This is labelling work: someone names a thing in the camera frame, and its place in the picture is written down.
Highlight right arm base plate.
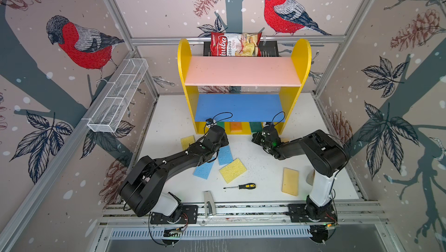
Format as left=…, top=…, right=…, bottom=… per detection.
left=286, top=202, right=338, bottom=223

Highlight aluminium rail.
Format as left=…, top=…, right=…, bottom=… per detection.
left=100, top=201, right=387, bottom=226

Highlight black yellow screwdriver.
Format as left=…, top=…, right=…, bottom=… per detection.
left=224, top=183, right=256, bottom=190

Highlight blue sponge lower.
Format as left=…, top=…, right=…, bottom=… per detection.
left=193, top=162, right=214, bottom=180

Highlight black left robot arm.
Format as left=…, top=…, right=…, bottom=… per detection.
left=118, top=125, right=229, bottom=221

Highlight yellow sponge near left wall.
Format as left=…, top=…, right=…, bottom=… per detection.
left=181, top=135, right=196, bottom=151

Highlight yellow wooden shelf unit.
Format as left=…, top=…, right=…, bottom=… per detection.
left=178, top=39, right=312, bottom=135

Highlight blue sponge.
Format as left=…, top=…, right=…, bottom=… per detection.
left=218, top=145, right=233, bottom=166
left=193, top=162, right=214, bottom=180

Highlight dark green scouring sponge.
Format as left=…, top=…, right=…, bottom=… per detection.
left=249, top=122, right=262, bottom=133

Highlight white wire mesh basket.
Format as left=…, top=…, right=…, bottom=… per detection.
left=87, top=58, right=148, bottom=133

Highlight red cassava chips bag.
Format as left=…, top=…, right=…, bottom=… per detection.
left=210, top=32, right=262, bottom=57

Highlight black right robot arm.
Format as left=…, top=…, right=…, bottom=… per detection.
left=252, top=123, right=347, bottom=221

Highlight orange foam sponge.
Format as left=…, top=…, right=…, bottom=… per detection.
left=230, top=122, right=243, bottom=134

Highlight blue sponge upper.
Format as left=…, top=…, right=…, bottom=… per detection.
left=218, top=145, right=233, bottom=166

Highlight yellow cellulose sponge centre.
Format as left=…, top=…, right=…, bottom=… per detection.
left=219, top=159, right=247, bottom=184

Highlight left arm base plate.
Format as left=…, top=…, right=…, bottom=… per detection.
left=150, top=204, right=198, bottom=225

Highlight grey metal bracket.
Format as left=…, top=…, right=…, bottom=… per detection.
left=203, top=191, right=216, bottom=218

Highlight pale yellow sponge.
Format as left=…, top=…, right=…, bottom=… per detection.
left=282, top=168, right=299, bottom=196

